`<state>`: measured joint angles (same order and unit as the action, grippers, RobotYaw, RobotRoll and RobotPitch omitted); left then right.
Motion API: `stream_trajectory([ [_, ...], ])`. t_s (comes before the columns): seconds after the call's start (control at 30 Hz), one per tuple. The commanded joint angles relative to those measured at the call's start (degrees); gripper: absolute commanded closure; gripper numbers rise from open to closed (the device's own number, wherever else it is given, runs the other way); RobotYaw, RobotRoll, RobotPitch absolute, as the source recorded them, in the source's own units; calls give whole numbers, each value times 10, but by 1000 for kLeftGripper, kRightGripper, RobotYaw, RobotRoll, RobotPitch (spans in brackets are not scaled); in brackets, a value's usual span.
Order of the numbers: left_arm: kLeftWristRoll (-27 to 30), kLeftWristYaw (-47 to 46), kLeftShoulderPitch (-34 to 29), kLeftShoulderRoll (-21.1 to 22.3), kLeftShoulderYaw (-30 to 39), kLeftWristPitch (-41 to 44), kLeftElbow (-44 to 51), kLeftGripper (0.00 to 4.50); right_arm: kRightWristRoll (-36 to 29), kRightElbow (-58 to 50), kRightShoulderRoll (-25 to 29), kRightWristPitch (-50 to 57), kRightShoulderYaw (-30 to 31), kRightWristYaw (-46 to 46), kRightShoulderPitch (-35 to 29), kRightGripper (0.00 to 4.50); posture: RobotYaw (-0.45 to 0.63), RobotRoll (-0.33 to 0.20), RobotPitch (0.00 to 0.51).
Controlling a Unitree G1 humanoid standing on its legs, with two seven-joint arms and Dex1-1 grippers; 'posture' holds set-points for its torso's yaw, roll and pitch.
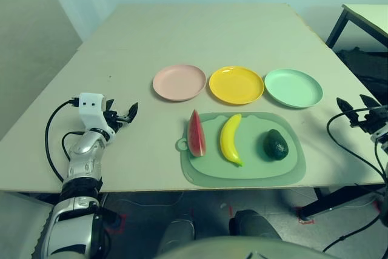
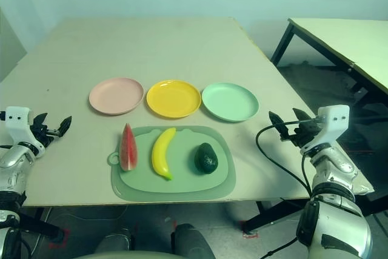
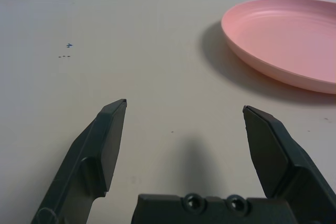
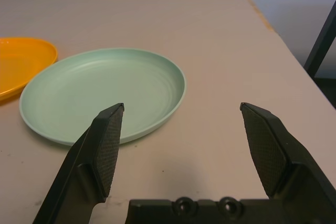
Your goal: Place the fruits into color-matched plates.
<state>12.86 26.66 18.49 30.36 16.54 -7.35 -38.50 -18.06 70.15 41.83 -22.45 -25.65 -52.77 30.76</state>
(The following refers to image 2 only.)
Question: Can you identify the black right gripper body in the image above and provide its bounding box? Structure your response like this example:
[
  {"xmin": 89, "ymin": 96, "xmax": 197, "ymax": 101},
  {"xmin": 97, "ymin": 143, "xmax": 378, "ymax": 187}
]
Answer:
[{"xmin": 291, "ymin": 118, "xmax": 319, "ymax": 149}]

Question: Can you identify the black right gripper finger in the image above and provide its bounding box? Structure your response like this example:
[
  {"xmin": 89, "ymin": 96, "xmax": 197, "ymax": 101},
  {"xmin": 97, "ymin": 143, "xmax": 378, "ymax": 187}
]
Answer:
[
  {"xmin": 268, "ymin": 110, "xmax": 293, "ymax": 142},
  {"xmin": 292, "ymin": 107, "xmax": 315, "ymax": 127}
]

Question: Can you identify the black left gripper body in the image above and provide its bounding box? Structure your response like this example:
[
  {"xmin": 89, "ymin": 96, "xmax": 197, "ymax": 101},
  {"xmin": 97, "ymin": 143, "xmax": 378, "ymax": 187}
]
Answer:
[{"xmin": 29, "ymin": 118, "xmax": 61, "ymax": 151}]

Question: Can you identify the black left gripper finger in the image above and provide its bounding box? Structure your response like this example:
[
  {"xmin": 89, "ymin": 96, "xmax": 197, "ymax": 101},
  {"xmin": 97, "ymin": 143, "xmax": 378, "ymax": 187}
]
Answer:
[
  {"xmin": 33, "ymin": 112, "xmax": 49, "ymax": 130},
  {"xmin": 57, "ymin": 115, "xmax": 73, "ymax": 138}
]

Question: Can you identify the red watermelon slice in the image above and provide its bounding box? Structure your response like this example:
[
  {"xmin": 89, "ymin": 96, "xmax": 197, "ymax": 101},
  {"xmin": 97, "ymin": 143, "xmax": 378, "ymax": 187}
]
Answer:
[{"xmin": 119, "ymin": 123, "xmax": 139, "ymax": 172}]

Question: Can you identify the dark green toy avocado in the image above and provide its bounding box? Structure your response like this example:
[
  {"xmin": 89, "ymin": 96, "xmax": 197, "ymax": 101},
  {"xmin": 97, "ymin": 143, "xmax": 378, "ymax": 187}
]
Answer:
[{"xmin": 194, "ymin": 143, "xmax": 219, "ymax": 175}]

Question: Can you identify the yellow toy banana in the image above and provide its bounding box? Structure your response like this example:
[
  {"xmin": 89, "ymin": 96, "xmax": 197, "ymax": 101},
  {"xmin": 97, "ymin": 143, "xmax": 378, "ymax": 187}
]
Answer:
[{"xmin": 151, "ymin": 127, "xmax": 177, "ymax": 182}]

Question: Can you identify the mint green plastic plate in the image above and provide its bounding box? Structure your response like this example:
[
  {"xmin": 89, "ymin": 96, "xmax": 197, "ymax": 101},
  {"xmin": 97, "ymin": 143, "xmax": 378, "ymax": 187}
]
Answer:
[{"xmin": 201, "ymin": 82, "xmax": 260, "ymax": 124}]

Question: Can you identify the pink plastic plate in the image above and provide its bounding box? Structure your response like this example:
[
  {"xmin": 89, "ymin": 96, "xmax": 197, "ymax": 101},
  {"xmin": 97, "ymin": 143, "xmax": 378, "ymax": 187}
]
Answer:
[{"xmin": 89, "ymin": 77, "xmax": 145, "ymax": 116}]

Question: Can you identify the black table foot bar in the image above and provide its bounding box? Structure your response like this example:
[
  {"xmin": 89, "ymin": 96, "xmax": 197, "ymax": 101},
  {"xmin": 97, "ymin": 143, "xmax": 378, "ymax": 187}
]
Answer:
[
  {"xmin": 242, "ymin": 200, "xmax": 307, "ymax": 235},
  {"xmin": 18, "ymin": 207, "xmax": 66, "ymax": 241}
]

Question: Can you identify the black-framed side table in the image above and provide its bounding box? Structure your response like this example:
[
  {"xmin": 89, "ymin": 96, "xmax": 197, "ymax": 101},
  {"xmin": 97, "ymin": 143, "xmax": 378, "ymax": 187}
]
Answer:
[{"xmin": 270, "ymin": 18, "xmax": 388, "ymax": 126}]

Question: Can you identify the yellow plastic plate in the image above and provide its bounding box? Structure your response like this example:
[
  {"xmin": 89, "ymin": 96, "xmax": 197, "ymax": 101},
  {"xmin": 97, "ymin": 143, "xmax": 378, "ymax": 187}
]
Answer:
[{"xmin": 146, "ymin": 79, "xmax": 202, "ymax": 119}]

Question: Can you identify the green cutting board mat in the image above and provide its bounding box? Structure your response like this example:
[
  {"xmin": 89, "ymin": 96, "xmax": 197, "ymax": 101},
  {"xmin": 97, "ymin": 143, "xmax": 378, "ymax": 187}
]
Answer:
[{"xmin": 107, "ymin": 125, "xmax": 237, "ymax": 202}]

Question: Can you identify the grey robot left leg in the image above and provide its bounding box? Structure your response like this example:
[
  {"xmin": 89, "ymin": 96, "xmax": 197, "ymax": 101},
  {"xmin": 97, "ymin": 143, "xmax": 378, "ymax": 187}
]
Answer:
[{"xmin": 96, "ymin": 227, "xmax": 134, "ymax": 255}]

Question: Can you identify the grey robot leg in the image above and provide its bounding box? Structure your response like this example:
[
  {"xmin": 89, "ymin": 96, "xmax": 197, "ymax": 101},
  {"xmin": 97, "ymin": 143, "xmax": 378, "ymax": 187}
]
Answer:
[
  {"xmin": 96, "ymin": 227, "xmax": 134, "ymax": 255},
  {"xmin": 171, "ymin": 223, "xmax": 215, "ymax": 259}
]

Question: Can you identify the grey robot right leg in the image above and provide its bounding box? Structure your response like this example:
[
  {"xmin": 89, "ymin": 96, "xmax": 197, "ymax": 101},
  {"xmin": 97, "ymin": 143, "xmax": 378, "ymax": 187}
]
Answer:
[{"xmin": 171, "ymin": 223, "xmax": 215, "ymax": 259}]

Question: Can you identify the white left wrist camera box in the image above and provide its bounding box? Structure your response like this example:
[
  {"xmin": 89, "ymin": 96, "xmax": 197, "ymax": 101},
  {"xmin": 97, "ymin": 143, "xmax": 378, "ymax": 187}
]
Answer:
[{"xmin": 5, "ymin": 106, "xmax": 46, "ymax": 158}]

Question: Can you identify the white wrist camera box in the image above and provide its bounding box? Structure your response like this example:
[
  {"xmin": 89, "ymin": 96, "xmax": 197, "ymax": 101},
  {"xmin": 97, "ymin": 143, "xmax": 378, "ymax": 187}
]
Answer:
[
  {"xmin": 5, "ymin": 106, "xmax": 46, "ymax": 158},
  {"xmin": 299, "ymin": 105, "xmax": 351, "ymax": 155}
]

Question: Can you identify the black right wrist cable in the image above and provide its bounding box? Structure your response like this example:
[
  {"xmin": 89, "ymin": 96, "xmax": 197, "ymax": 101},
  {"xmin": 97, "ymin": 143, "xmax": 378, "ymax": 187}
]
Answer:
[{"xmin": 255, "ymin": 119, "xmax": 319, "ymax": 202}]

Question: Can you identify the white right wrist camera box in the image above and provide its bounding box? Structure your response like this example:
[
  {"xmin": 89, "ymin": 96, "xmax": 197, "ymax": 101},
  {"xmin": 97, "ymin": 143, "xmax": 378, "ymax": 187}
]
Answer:
[{"xmin": 299, "ymin": 105, "xmax": 351, "ymax": 155}]

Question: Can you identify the grey leaning wall panel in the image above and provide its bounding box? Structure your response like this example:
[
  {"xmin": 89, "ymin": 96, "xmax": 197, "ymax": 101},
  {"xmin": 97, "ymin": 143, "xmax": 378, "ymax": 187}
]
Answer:
[{"xmin": 0, "ymin": 7, "xmax": 27, "ymax": 82}]

